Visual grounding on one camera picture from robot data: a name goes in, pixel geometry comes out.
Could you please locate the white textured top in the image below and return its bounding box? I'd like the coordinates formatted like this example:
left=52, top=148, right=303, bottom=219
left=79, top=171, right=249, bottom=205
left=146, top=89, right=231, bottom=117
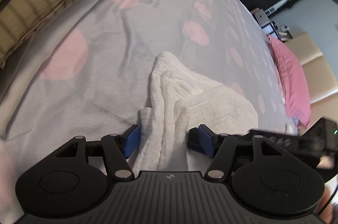
left=133, top=52, right=258, bottom=174

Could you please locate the pink pillow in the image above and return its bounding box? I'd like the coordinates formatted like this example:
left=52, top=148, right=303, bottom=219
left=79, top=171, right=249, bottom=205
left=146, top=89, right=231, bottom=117
left=268, top=35, right=311, bottom=128

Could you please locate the beige padded headboard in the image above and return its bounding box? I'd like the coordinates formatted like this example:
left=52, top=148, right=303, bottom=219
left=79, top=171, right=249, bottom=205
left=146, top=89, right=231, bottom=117
left=285, top=32, right=337, bottom=123

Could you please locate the grey pink-dotted bedspread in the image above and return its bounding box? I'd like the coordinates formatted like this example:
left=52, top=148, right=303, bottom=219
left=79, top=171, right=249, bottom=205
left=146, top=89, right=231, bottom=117
left=1, top=0, right=297, bottom=223

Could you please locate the white bedside shelf unit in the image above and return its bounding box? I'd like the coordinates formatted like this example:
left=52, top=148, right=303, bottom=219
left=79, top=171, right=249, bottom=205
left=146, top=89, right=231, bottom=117
left=250, top=8, right=292, bottom=42

